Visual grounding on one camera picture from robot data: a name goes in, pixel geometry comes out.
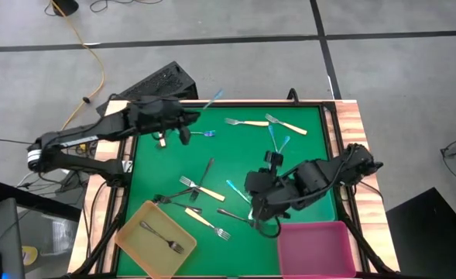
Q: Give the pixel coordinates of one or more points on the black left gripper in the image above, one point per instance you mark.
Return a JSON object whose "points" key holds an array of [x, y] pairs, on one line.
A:
{"points": [[158, 116]]}

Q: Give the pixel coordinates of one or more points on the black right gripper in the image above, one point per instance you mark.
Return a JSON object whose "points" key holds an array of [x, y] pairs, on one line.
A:
{"points": [[272, 197]]}

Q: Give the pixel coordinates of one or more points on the iridescent blue fork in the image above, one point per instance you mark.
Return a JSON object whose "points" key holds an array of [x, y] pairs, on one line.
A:
{"points": [[214, 98], [235, 188], [251, 214], [272, 135], [285, 141], [208, 133]]}

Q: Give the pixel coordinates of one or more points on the dark silver fork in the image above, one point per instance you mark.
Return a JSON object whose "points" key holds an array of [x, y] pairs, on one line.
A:
{"points": [[181, 193], [206, 171], [160, 234], [189, 208], [231, 214]]}

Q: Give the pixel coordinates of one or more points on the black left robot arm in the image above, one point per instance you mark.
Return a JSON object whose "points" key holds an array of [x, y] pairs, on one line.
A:
{"points": [[107, 125]]}

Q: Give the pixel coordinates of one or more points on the green table mat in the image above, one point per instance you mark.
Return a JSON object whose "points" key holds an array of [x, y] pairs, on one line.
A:
{"points": [[220, 170]]}

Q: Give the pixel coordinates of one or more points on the pink plastic bin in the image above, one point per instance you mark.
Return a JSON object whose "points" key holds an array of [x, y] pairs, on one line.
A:
{"points": [[316, 252]]}

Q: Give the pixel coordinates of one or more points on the yellow power box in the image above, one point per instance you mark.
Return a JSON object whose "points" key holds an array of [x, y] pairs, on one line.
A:
{"points": [[82, 147]]}

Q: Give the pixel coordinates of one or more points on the orange plastic bin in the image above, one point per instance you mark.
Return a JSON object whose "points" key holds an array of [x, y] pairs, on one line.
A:
{"points": [[150, 255]]}

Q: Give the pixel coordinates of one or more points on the black round base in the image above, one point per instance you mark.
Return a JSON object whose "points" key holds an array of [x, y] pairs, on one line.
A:
{"points": [[65, 5]]}

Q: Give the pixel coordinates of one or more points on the yellow round object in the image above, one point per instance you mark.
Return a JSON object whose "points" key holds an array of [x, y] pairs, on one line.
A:
{"points": [[30, 255]]}

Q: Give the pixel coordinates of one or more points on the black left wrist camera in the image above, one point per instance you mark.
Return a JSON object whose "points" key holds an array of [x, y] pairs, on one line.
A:
{"points": [[185, 135]]}

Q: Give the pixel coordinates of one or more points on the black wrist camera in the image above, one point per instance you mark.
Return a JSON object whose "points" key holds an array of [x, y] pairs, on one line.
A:
{"points": [[185, 135], [274, 158]]}

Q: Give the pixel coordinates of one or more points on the black table frame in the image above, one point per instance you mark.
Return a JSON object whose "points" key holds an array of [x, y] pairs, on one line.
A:
{"points": [[231, 104]]}

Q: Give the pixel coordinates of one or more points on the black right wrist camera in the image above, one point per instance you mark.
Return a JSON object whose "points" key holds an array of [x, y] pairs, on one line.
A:
{"points": [[274, 158]]}

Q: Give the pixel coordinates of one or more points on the grey left arm base plate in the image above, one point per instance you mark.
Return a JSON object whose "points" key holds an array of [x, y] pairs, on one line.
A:
{"points": [[127, 166]]}

